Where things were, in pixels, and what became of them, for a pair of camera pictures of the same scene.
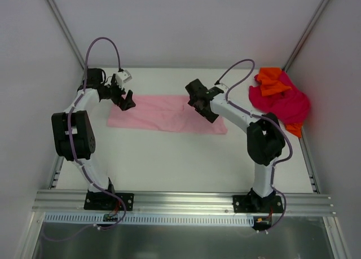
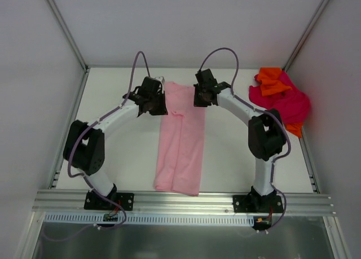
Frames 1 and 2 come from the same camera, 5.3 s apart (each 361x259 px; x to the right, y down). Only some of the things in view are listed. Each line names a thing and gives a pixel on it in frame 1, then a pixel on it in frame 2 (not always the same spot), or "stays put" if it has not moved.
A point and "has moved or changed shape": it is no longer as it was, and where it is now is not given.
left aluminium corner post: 62,24 stays put
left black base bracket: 100,200 stays put
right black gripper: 201,101 → 201,98
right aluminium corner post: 308,28 stays put
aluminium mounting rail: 147,201 stays put
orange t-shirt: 268,78 stays put
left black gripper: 119,95 → 157,106
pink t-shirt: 162,113 has moved or changed shape
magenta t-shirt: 291,106 stays put
